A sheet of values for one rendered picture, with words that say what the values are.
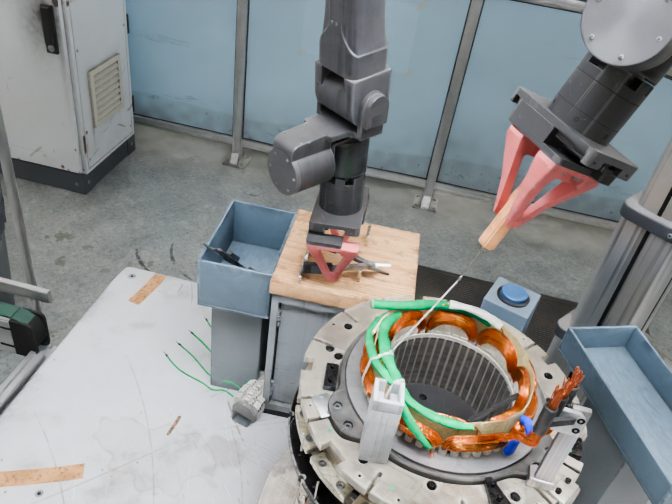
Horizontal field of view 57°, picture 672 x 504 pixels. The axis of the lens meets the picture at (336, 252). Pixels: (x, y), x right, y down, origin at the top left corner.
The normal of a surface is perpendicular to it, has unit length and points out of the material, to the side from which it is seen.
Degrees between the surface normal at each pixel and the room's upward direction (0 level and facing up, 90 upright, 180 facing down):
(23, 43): 90
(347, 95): 98
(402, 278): 0
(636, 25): 74
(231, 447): 0
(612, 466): 90
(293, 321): 90
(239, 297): 90
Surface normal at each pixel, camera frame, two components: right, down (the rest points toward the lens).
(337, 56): -0.76, 0.42
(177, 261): 0.13, -0.80
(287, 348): -0.16, 0.58
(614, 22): -0.54, 0.18
